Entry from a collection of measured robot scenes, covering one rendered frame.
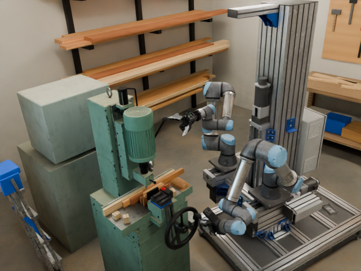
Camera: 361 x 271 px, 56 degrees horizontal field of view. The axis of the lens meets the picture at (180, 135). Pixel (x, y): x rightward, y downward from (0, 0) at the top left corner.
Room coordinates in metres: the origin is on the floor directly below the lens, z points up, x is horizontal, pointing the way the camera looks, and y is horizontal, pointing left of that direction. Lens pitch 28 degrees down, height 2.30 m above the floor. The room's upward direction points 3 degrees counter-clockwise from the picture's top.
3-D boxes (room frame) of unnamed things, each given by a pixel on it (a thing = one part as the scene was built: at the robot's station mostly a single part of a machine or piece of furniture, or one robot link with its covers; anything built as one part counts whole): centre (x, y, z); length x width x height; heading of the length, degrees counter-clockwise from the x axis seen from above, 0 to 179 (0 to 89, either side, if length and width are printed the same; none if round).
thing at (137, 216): (1.76, 0.19, 0.87); 0.61 x 0.30 x 0.06; 133
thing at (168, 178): (1.90, 0.19, 0.92); 0.54 x 0.02 x 0.04; 133
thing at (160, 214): (1.70, 0.13, 0.91); 0.15 x 0.14 x 0.09; 133
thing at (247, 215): (1.50, -0.34, 0.97); 0.11 x 0.11 x 0.08; 42
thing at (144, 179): (1.87, 0.26, 1.03); 0.14 x 0.07 x 0.09; 43
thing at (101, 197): (1.94, 0.33, 0.76); 0.57 x 0.45 x 0.09; 43
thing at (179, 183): (1.94, 0.02, 0.92); 0.14 x 0.09 x 0.04; 43
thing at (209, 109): (2.14, -0.19, 1.35); 0.11 x 0.08 x 0.09; 133
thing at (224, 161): (2.33, -0.37, 0.87); 0.15 x 0.15 x 0.10
